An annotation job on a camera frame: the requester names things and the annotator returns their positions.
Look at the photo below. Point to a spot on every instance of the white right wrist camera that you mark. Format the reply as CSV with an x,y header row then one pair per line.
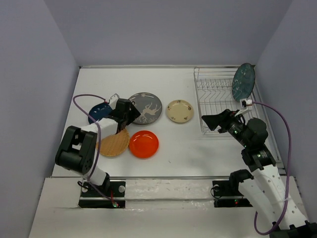
x,y
246,106

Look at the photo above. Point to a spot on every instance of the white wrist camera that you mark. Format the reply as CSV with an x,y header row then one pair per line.
x,y
113,100
246,106

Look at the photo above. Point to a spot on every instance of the orange glossy plate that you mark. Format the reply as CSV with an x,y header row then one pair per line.
x,y
143,144

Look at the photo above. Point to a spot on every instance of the cream plate with prints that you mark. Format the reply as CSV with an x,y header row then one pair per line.
x,y
180,111

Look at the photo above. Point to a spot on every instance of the grey deer plate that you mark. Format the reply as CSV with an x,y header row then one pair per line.
x,y
149,106

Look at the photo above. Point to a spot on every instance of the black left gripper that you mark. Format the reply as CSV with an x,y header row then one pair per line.
x,y
133,114

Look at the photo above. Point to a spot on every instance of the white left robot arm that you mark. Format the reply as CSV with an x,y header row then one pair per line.
x,y
79,149

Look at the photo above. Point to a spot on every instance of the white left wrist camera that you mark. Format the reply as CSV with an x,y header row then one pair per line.
x,y
113,100

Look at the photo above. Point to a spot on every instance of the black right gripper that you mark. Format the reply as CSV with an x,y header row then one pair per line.
x,y
213,121

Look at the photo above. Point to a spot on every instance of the large teal floral plate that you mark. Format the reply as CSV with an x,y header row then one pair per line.
x,y
243,82

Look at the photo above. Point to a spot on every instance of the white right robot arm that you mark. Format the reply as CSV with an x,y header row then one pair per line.
x,y
261,183

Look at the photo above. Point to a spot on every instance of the silver wire dish rack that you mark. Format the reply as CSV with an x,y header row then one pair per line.
x,y
214,89

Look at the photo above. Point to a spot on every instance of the tan woven round plate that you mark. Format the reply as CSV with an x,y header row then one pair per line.
x,y
115,145

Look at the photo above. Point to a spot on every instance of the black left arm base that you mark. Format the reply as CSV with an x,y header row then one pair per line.
x,y
95,197

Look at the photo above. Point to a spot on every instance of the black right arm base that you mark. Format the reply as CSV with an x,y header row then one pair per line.
x,y
225,197

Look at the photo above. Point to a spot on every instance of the dark blue leaf plate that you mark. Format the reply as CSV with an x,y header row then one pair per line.
x,y
99,112

